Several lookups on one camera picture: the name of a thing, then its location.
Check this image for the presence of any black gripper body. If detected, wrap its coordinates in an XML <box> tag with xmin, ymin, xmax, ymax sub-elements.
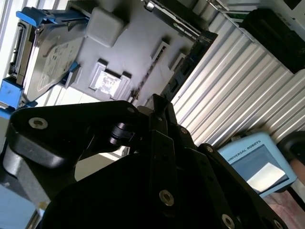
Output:
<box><xmin>39</xmin><ymin>154</ymin><xmax>212</xmax><ymax>229</ymax></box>

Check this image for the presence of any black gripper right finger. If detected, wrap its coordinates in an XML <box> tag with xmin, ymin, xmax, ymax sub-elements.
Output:
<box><xmin>162</xmin><ymin>96</ymin><xmax>286</xmax><ymax>229</ymax></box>

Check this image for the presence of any person's hand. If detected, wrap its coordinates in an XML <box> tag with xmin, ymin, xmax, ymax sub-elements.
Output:
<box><xmin>290</xmin><ymin>158</ymin><xmax>305</xmax><ymax>173</ymax></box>

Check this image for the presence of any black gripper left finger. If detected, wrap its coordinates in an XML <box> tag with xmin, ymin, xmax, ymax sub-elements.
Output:
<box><xmin>5</xmin><ymin>94</ymin><xmax>180</xmax><ymax>218</ymax></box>

